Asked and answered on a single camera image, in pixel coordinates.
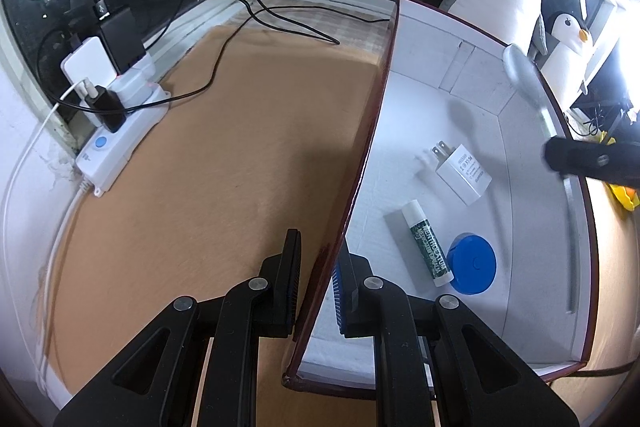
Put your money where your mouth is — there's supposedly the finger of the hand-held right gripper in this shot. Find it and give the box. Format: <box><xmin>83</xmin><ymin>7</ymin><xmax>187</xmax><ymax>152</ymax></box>
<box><xmin>544</xmin><ymin>134</ymin><xmax>640</xmax><ymax>188</ymax></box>

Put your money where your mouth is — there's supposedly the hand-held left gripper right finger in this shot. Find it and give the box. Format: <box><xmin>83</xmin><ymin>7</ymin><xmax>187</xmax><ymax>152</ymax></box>
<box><xmin>331</xmin><ymin>237</ymin><xmax>581</xmax><ymax>427</ymax></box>

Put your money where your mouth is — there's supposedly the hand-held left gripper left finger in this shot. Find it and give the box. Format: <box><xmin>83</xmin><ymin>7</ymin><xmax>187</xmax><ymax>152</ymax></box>
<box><xmin>52</xmin><ymin>228</ymin><xmax>304</xmax><ymax>427</ymax></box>

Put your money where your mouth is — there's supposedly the white green lip balm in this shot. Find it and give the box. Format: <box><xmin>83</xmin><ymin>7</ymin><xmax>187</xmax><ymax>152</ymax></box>
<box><xmin>384</xmin><ymin>200</ymin><xmax>454</xmax><ymax>287</ymax></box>

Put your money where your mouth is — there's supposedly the grey spoon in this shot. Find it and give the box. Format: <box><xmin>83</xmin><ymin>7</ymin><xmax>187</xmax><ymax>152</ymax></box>
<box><xmin>501</xmin><ymin>43</ymin><xmax>568</xmax><ymax>142</ymax></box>

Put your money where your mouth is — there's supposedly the white charger plug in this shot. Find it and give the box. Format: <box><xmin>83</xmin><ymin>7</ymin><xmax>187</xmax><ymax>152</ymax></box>
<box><xmin>430</xmin><ymin>141</ymin><xmax>491</xmax><ymax>206</ymax></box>

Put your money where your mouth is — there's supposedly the blue round lid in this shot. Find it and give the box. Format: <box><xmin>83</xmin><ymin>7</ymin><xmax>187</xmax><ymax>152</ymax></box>
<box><xmin>447</xmin><ymin>233</ymin><xmax>497</xmax><ymax>295</ymax></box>

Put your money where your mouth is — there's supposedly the white cardboard box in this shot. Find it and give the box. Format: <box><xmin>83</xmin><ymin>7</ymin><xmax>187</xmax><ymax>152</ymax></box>
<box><xmin>281</xmin><ymin>0</ymin><xmax>598</xmax><ymax>393</ymax></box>

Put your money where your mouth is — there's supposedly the black tripod stand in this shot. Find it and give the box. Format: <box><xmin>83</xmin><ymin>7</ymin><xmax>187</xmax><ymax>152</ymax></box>
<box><xmin>570</xmin><ymin>102</ymin><xmax>628</xmax><ymax>142</ymax></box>

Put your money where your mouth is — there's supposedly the yellow fruit bowl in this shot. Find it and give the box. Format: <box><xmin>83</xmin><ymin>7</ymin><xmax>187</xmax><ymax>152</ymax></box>
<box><xmin>597</xmin><ymin>132</ymin><xmax>640</xmax><ymax>211</ymax></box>

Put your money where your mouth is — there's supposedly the small penguin plush toy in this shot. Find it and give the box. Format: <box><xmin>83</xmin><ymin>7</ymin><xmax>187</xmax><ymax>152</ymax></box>
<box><xmin>540</xmin><ymin>13</ymin><xmax>595</xmax><ymax>108</ymax></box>

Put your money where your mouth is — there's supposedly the white power strip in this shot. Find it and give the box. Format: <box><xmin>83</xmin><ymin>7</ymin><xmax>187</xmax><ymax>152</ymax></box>
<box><xmin>76</xmin><ymin>72</ymin><xmax>172</xmax><ymax>198</ymax></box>

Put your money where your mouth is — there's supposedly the small black usb charger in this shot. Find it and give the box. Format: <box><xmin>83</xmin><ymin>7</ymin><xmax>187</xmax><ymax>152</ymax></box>
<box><xmin>82</xmin><ymin>84</ymin><xmax>127</xmax><ymax>134</ymax></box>

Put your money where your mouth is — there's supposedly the black power adapter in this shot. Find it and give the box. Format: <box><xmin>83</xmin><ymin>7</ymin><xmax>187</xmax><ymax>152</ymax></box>
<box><xmin>95</xmin><ymin>7</ymin><xmax>149</xmax><ymax>72</ymax></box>

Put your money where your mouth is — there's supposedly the white power adapter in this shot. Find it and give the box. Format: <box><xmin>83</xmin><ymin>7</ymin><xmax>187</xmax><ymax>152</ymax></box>
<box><xmin>61</xmin><ymin>37</ymin><xmax>121</xmax><ymax>84</ymax></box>

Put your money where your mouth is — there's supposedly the dark gripper cable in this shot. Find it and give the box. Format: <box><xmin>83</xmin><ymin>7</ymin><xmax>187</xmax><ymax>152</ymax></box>
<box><xmin>575</xmin><ymin>359</ymin><xmax>636</xmax><ymax>379</ymax></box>

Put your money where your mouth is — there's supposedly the white power strip cord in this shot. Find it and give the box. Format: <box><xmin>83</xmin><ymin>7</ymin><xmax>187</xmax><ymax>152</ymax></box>
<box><xmin>35</xmin><ymin>187</ymin><xmax>101</xmax><ymax>403</ymax></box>

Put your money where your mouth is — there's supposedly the black power cable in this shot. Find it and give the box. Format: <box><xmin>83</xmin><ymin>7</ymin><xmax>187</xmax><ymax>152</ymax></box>
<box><xmin>122</xmin><ymin>0</ymin><xmax>392</xmax><ymax>112</ymax></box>

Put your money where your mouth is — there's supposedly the white usb cable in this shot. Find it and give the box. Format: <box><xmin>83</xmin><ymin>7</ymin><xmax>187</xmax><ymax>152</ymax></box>
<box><xmin>1</xmin><ymin>78</ymin><xmax>96</xmax><ymax>268</ymax></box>

